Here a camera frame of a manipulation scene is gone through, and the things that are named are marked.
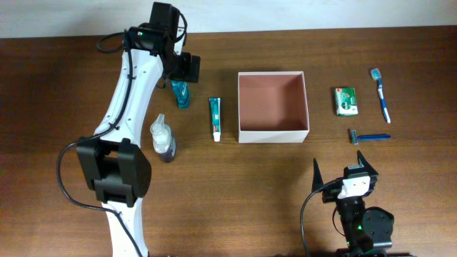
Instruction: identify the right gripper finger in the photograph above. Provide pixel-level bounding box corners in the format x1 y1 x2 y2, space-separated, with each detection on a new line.
357 150 378 176
311 158 323 192

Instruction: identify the green soap box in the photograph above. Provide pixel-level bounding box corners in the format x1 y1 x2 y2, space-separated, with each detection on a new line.
334 88 358 116

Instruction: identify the teal mouthwash bottle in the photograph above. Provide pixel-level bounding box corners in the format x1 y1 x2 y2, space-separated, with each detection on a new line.
171 81 190 109

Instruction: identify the clear spray bottle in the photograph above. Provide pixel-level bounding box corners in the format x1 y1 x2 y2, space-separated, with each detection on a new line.
150 114 176 163

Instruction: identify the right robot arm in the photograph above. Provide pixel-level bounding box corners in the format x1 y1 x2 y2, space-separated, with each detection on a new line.
312 151 394 256

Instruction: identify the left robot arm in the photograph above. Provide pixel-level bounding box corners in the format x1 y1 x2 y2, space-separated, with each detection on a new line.
76 2 201 256

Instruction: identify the blue disposable razor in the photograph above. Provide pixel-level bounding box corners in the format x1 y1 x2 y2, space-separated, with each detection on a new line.
349 130 391 145

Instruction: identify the white square cardboard box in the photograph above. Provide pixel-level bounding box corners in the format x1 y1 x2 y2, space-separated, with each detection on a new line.
238 71 310 143

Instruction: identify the blue white toothbrush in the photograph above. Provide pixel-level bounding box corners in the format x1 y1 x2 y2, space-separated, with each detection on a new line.
370 69 391 124

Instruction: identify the green toothpaste tube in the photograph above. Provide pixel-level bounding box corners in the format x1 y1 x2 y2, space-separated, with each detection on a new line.
209 97 221 142

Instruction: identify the right black cable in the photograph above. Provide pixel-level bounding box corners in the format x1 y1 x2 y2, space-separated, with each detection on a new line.
299 179 340 257

